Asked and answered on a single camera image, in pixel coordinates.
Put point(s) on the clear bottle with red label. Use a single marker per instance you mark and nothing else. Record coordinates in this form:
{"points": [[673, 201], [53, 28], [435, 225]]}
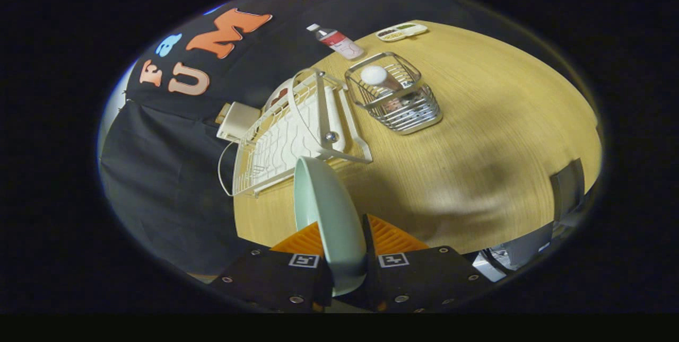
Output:
{"points": [[339, 42]]}

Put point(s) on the black backdrop cloth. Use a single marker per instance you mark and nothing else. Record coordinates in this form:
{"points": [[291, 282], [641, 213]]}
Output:
{"points": [[159, 183]]}

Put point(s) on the white divided snack tray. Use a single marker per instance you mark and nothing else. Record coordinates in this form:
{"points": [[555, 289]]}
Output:
{"points": [[401, 32]]}

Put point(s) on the pale green plate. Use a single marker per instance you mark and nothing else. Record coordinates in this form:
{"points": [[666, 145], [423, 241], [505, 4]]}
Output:
{"points": [[329, 215]]}

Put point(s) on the toasted bread slice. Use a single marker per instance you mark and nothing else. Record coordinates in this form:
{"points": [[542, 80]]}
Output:
{"points": [[220, 116]]}

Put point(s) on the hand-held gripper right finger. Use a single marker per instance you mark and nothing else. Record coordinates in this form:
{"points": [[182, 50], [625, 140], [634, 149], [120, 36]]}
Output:
{"points": [[368, 249]]}

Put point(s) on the cream toaster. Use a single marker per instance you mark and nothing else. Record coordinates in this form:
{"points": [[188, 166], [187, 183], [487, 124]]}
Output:
{"points": [[238, 119]]}

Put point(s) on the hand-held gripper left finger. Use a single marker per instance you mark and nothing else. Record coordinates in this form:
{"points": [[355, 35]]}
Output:
{"points": [[270, 278]]}

